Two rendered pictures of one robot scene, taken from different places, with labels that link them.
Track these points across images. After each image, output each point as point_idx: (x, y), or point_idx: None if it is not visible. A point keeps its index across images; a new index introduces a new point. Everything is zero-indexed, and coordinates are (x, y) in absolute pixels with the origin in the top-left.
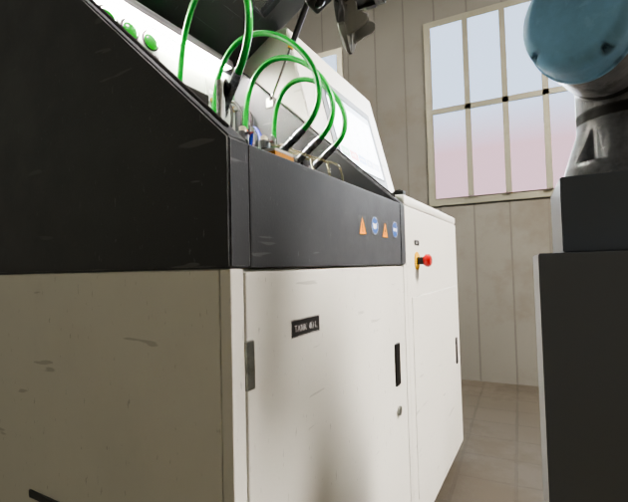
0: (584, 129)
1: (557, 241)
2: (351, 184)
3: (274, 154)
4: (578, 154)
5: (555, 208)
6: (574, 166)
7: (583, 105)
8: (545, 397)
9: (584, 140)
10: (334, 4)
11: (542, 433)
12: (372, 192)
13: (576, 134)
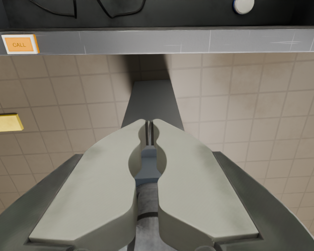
0: (141, 210)
1: (147, 160)
2: (155, 53)
3: (9, 55)
4: (139, 196)
5: (149, 171)
6: (139, 190)
7: (140, 223)
8: (121, 124)
9: (138, 204)
10: (11, 209)
11: (156, 112)
12: (217, 53)
13: (150, 208)
